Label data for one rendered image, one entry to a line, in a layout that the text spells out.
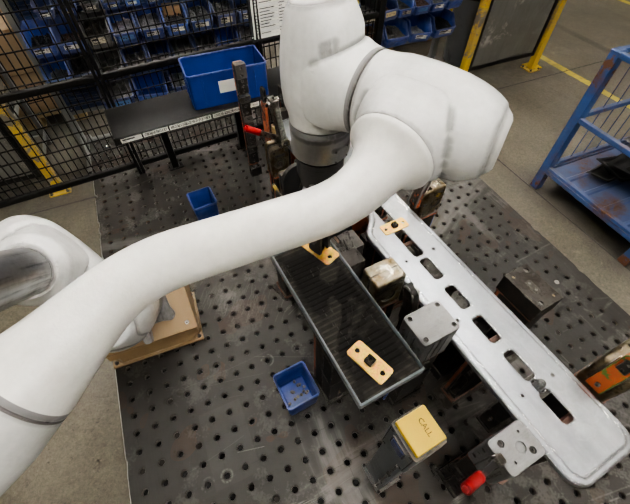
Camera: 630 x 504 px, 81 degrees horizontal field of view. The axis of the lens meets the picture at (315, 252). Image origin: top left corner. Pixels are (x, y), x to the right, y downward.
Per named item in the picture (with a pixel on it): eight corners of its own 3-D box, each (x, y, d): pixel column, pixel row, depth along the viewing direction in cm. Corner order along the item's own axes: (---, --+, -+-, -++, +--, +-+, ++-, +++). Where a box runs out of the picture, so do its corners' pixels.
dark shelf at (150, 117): (333, 86, 160) (333, 79, 157) (117, 146, 133) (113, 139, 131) (309, 64, 172) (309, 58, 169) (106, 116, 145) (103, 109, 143)
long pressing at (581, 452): (647, 437, 76) (652, 435, 74) (573, 500, 69) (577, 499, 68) (320, 109, 150) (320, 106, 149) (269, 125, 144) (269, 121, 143)
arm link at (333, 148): (365, 117, 53) (361, 151, 57) (318, 94, 57) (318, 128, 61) (322, 145, 49) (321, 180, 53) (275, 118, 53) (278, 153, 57)
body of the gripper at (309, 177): (319, 175, 54) (319, 219, 61) (356, 148, 57) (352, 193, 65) (283, 153, 57) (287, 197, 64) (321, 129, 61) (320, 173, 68)
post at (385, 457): (401, 478, 96) (450, 442, 61) (377, 495, 94) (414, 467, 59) (384, 449, 100) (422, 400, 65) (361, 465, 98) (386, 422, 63)
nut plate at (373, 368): (394, 371, 67) (395, 368, 66) (380, 385, 65) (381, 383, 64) (359, 339, 70) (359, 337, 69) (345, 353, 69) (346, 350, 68)
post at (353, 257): (353, 332, 121) (366, 259, 90) (340, 339, 120) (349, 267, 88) (345, 320, 124) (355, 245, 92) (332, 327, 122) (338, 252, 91)
